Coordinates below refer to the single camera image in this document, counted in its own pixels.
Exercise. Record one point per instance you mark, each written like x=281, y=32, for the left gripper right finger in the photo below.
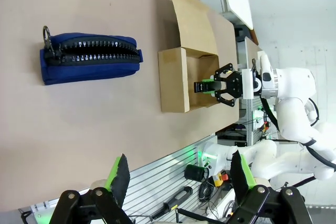
x=240, y=176

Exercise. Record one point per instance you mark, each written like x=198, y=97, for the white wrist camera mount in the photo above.
x=248, y=82

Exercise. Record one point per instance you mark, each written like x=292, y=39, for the brown cardboard box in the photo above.
x=173, y=82

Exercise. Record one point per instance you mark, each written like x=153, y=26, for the black cylinder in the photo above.
x=194, y=172

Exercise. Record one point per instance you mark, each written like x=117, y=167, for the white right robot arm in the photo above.
x=294, y=85

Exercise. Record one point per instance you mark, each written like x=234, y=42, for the black handheld tool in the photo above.
x=173, y=201

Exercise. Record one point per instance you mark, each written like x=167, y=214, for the slotted aluminium mounting plate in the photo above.
x=162, y=171

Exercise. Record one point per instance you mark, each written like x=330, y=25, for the aluminium profile frame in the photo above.
x=252, y=121

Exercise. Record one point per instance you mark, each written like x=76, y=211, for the wooden workbench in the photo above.
x=253, y=45

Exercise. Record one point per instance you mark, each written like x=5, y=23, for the yellow emergency stop button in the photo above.
x=220, y=179

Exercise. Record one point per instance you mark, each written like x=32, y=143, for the blue zipper pouch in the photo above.
x=97, y=69

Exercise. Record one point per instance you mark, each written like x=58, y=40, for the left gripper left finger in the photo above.
x=120, y=179

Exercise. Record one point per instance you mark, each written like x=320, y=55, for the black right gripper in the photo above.
x=235, y=85

